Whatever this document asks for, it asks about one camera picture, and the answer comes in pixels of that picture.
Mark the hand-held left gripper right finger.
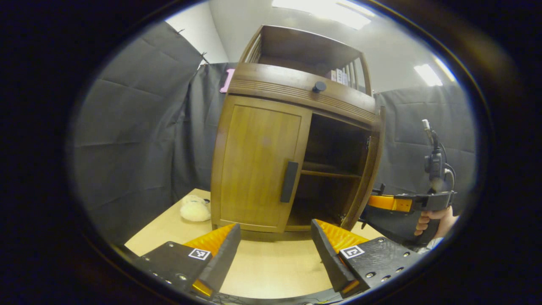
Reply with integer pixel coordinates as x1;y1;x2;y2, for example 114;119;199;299
310;219;424;299

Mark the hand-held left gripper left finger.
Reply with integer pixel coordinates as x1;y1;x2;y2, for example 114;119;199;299
140;223;242;298

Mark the wooden double-door shoe cabinet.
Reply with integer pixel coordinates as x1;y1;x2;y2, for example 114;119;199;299
210;25;387;234

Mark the wooden cabinet shelf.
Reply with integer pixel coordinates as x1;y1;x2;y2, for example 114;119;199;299
301;162;363;179

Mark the white plush toy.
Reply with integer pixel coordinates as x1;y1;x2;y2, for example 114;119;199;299
180;194;212;222

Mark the small ceiling light panel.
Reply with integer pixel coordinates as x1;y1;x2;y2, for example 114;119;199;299
414;64;443;87

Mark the row of books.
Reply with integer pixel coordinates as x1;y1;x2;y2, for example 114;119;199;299
326;68;353;87

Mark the black backdrop cloth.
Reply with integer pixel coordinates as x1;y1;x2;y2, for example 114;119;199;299
70;21;479;251

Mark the pink card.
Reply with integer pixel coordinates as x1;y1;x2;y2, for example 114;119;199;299
219;68;235;94

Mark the large ceiling light panel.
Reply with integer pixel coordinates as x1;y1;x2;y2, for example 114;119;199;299
271;0;376;30

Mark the black left door handle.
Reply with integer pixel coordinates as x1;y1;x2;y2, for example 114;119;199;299
280;161;299;203

